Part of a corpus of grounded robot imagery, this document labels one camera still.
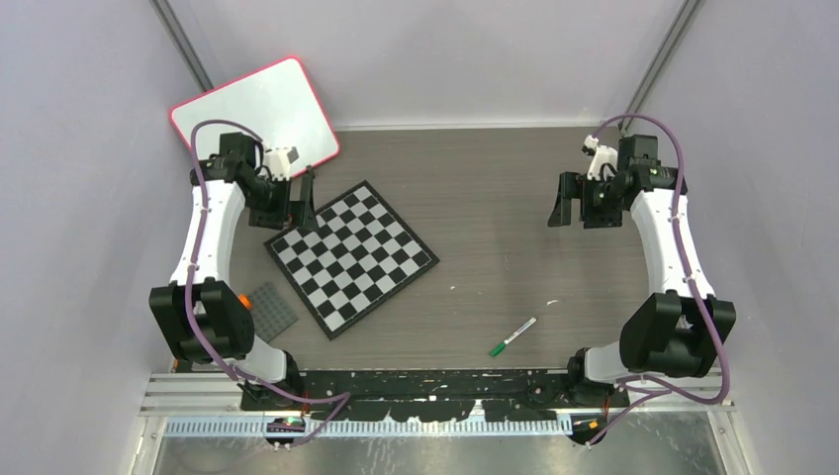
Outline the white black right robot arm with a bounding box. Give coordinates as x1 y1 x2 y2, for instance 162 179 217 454
547 135 736 407

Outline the white marker pen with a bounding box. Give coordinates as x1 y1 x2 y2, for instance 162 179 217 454
501 317 538 348

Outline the aluminium front rail frame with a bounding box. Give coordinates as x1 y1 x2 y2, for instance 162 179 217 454
138 372 737 439

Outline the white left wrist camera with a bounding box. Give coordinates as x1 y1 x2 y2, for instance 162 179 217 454
262 146 299 180

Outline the black and white chessboard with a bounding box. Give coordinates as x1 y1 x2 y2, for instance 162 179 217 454
264 180 439 340

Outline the small orange block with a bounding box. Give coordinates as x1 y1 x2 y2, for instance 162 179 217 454
238 294 252 310

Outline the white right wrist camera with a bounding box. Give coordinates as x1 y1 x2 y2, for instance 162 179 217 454
582 135 617 181

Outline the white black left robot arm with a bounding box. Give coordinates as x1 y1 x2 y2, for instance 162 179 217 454
148 133 316 410

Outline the green marker cap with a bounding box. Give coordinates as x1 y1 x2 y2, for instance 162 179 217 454
489 341 508 357

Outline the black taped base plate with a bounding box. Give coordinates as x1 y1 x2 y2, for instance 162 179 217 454
238 369 628 423

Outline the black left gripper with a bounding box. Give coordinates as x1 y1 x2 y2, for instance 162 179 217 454
244 174 319 232

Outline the pink-framed whiteboard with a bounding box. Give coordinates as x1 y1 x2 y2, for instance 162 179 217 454
169 56 340 177

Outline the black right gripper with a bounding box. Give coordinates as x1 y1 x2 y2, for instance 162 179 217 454
549 171 625 229

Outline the grey studded baseplate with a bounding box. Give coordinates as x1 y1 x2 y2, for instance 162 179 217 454
245 282 299 342

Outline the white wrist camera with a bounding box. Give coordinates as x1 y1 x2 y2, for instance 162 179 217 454
262 146 299 180
582 135 617 181

